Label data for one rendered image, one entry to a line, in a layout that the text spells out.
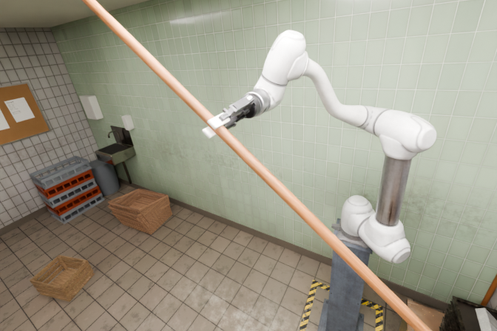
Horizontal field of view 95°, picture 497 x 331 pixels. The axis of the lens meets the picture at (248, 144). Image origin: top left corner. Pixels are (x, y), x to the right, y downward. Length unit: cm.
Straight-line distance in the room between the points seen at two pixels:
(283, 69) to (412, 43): 106
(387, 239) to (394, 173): 35
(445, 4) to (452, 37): 17
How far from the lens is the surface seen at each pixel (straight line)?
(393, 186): 121
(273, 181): 60
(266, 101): 80
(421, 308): 202
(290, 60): 80
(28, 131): 454
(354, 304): 202
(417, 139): 105
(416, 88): 176
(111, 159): 374
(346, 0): 175
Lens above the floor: 216
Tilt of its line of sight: 24 degrees down
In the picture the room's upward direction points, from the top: 6 degrees counter-clockwise
